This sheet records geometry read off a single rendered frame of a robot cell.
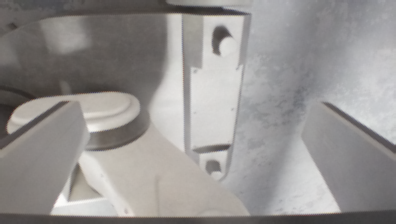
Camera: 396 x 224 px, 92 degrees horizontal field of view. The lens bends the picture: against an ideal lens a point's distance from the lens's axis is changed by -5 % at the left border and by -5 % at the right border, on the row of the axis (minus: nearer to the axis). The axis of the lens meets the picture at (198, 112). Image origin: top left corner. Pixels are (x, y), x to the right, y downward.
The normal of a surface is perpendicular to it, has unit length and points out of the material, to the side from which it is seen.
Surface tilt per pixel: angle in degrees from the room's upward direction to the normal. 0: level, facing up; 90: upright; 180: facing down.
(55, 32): 0
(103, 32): 0
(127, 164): 90
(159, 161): 90
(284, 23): 0
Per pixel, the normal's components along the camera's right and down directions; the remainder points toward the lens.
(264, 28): 0.22, 0.51
